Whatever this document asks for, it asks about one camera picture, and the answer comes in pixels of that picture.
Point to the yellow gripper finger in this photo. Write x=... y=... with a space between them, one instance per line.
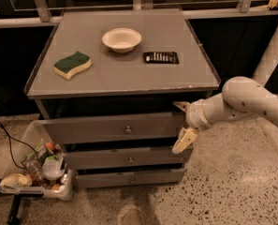
x=186 y=137
x=182 y=105

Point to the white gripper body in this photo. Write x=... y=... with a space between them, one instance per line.
x=194 y=115

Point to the grey top drawer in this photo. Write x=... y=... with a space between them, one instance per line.
x=114 y=128

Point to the grey drawer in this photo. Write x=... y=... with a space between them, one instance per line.
x=128 y=157
x=114 y=128
x=125 y=179

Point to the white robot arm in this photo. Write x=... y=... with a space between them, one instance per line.
x=240 y=98

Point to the grey middle drawer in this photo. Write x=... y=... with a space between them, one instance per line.
x=128 y=157

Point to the grey drawer cabinet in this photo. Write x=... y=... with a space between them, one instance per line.
x=121 y=83

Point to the grey bottom drawer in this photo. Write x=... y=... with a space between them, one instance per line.
x=125 y=179

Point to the white paper bowl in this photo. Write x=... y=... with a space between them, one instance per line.
x=121 y=40

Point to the white diagonal pillar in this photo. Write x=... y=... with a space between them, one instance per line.
x=268 y=61

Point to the metal window railing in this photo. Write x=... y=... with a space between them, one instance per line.
x=113 y=8

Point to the green yellow sponge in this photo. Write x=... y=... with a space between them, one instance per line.
x=72 y=65

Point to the yellow object on ledge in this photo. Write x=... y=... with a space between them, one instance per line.
x=273 y=5

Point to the white cup in bin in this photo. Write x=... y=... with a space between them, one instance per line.
x=52 y=170

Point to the clear plastic bin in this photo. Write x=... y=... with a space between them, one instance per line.
x=24 y=176

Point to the black stand base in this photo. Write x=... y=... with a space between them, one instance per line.
x=13 y=212

